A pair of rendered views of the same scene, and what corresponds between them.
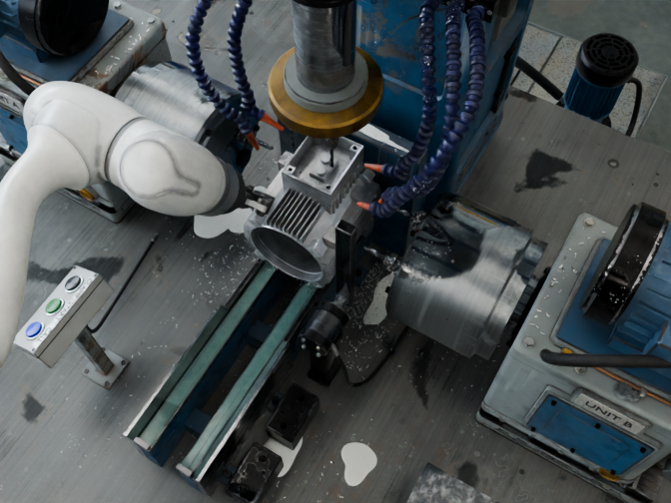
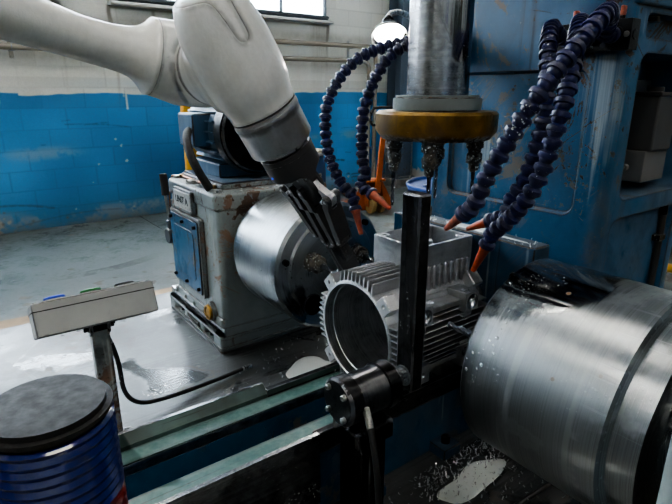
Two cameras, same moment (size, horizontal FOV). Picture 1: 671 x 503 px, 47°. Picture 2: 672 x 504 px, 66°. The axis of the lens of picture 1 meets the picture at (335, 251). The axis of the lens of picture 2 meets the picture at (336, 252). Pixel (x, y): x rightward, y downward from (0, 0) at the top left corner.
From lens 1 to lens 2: 90 cm
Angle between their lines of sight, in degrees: 47
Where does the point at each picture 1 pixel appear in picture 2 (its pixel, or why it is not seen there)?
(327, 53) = (435, 29)
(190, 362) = (190, 422)
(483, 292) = (620, 329)
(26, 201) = (83, 19)
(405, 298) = (489, 350)
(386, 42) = (514, 156)
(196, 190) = (244, 38)
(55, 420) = not seen: hidden behind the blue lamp
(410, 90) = (536, 209)
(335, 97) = (440, 95)
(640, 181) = not seen: outside the picture
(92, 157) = (172, 40)
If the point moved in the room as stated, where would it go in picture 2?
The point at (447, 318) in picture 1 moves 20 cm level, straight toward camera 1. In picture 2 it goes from (554, 377) to (447, 484)
